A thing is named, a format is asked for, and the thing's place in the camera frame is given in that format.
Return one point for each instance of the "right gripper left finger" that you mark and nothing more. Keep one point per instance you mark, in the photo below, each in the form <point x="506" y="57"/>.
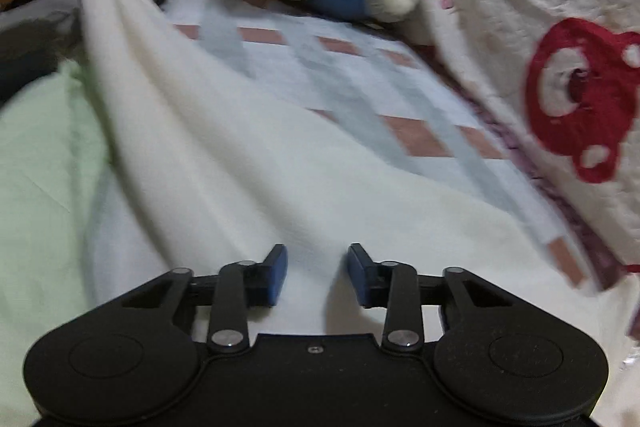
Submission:
<point x="239" y="287"/>

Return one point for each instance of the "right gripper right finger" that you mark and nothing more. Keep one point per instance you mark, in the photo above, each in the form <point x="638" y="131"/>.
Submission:
<point x="393" y="286"/>

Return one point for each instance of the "cream fleece zip jacket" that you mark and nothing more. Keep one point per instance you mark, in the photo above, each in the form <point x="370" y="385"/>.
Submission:
<point x="222" y="171"/>

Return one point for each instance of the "checkered grey pink blanket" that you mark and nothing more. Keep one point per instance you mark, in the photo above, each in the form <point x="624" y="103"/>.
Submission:
<point x="380" y="92"/>

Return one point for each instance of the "light green bed sheet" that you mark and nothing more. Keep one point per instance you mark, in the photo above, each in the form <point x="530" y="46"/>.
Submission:
<point x="53" y="153"/>

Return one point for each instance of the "white bear print quilt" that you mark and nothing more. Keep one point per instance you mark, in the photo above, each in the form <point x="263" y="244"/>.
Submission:
<point x="561" y="80"/>

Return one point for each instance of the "grey garment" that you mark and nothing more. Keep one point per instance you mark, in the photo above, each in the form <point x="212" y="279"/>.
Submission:
<point x="36" y="38"/>

